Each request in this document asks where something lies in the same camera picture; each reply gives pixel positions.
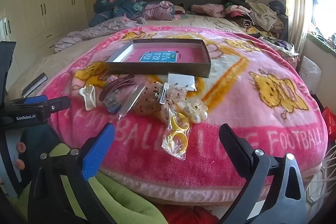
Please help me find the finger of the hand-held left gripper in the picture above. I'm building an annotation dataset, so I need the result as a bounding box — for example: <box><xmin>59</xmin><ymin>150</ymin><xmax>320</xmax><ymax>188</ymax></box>
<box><xmin>12</xmin><ymin>95</ymin><xmax>49</xmax><ymax>107</ymax></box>
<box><xmin>39</xmin><ymin>97</ymin><xmax>72</xmax><ymax>118</ymax></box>

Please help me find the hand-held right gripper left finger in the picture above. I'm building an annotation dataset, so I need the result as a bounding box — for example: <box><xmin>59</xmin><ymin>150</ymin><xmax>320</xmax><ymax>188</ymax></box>
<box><xmin>28</xmin><ymin>122</ymin><xmax>124</xmax><ymax>224</ymax></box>

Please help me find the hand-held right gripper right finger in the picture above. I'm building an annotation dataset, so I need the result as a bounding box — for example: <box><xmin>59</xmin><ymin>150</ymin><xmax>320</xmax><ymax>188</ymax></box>
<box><xmin>218</xmin><ymin>123</ymin><xmax>307</xmax><ymax>224</ymax></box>

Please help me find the white hair claw clip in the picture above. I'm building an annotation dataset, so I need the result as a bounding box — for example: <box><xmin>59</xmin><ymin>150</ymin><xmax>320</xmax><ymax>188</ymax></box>
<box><xmin>79</xmin><ymin>84</ymin><xmax>97</xmax><ymax>111</ymax></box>

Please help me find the small packaged hair clip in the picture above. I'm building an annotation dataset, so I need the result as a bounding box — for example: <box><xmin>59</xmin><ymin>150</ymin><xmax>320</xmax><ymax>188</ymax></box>
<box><xmin>104</xmin><ymin>93</ymin><xmax>124</xmax><ymax>114</ymax></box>

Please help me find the pearl flower hair accessory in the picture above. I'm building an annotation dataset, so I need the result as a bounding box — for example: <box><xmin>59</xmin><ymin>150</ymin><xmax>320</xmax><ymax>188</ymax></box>
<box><xmin>182</xmin><ymin>98</ymin><xmax>209</xmax><ymax>124</ymax></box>

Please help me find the brown leather hair clip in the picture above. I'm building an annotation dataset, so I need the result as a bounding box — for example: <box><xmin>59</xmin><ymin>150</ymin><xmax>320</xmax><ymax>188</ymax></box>
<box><xmin>99</xmin><ymin>74</ymin><xmax>135</xmax><ymax>102</ymax></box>

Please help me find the silver hair clip clear packet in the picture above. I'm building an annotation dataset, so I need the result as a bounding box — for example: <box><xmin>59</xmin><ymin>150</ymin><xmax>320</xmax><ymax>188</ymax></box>
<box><xmin>117</xmin><ymin>82</ymin><xmax>149</xmax><ymax>119</ymax></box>

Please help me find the polka dot scrunchie packet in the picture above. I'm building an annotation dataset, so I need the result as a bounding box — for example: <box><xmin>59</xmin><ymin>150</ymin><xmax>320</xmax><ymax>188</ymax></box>
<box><xmin>133</xmin><ymin>81</ymin><xmax>188</xmax><ymax>125</ymax></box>

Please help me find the shallow brown cardboard box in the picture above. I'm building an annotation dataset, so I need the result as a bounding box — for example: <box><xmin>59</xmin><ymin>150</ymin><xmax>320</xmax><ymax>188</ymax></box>
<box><xmin>106</xmin><ymin>39</ymin><xmax>212</xmax><ymax>78</ymax></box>

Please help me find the white jewelry card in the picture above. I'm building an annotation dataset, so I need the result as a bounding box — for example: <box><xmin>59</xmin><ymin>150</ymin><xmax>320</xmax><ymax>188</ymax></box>
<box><xmin>167</xmin><ymin>73</ymin><xmax>197</xmax><ymax>92</ymax></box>

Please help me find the person's left hand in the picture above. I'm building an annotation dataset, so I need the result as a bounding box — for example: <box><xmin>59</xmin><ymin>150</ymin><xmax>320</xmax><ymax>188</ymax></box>
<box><xmin>14</xmin><ymin>141</ymin><xmax>27</xmax><ymax>170</ymax></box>

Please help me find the black notebook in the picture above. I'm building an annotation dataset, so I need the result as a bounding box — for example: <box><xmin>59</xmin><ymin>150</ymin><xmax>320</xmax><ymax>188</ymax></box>
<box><xmin>22</xmin><ymin>72</ymin><xmax>48</xmax><ymax>98</ymax></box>

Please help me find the pink printed blanket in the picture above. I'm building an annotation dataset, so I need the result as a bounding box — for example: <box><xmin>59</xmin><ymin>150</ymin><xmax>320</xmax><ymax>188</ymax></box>
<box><xmin>43</xmin><ymin>25</ymin><xmax>328</xmax><ymax>201</ymax></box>

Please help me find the bed with beige sheet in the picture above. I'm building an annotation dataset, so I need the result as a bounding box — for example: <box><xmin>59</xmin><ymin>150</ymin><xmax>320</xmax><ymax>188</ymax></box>
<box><xmin>7</xmin><ymin>0</ymin><xmax>328</xmax><ymax>203</ymax></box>

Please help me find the green cloth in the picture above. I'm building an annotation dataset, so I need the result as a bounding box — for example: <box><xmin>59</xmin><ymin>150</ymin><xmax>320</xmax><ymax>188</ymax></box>
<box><xmin>16</xmin><ymin>144</ymin><xmax>168</xmax><ymax>224</ymax></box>

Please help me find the yellow earrings clear packet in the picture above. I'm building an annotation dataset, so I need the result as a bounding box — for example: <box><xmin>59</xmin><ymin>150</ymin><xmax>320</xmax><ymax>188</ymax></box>
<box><xmin>162</xmin><ymin>111</ymin><xmax>190</xmax><ymax>161</ymax></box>

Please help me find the lilac quilt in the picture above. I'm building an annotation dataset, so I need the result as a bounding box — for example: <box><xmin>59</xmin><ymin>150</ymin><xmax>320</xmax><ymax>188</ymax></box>
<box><xmin>54</xmin><ymin>16</ymin><xmax>147</xmax><ymax>54</ymax></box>

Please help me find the red cloth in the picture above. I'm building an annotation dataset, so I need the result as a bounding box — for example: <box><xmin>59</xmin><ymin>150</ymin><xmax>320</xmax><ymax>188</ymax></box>
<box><xmin>157</xmin><ymin>206</ymin><xmax>218</xmax><ymax>224</ymax></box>

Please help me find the red bag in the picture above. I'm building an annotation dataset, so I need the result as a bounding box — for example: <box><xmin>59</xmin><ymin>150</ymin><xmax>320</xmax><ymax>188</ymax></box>
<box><xmin>322</xmin><ymin>107</ymin><xmax>336</xmax><ymax>143</ymax></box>

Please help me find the white plastic bag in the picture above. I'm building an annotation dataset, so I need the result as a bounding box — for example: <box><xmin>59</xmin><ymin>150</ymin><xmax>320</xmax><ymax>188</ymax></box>
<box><xmin>298</xmin><ymin>56</ymin><xmax>322</xmax><ymax>94</ymax></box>

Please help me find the dark blue floral quilt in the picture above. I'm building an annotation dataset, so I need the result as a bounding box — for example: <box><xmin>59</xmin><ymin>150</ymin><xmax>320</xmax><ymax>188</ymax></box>
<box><xmin>94</xmin><ymin>0</ymin><xmax>150</xmax><ymax>21</ymax></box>

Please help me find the pile of clothes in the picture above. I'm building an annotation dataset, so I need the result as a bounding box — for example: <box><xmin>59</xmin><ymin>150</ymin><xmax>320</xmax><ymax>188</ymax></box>
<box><xmin>223</xmin><ymin>0</ymin><xmax>289</xmax><ymax>39</ymax></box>

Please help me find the pink fuzzy garment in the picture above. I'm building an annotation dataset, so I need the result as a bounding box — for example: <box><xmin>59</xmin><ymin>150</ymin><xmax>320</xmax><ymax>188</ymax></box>
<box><xmin>191</xmin><ymin>4</ymin><xmax>226</xmax><ymax>18</ymax></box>

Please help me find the pink lilac garment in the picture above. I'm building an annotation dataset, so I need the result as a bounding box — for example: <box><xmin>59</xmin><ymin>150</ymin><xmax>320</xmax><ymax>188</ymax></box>
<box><xmin>143</xmin><ymin>1</ymin><xmax>175</xmax><ymax>21</ymax></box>

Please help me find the white wire rack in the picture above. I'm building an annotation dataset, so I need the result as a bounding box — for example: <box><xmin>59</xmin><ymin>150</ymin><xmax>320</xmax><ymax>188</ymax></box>
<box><xmin>304</xmin><ymin>145</ymin><xmax>336</xmax><ymax>203</ymax></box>

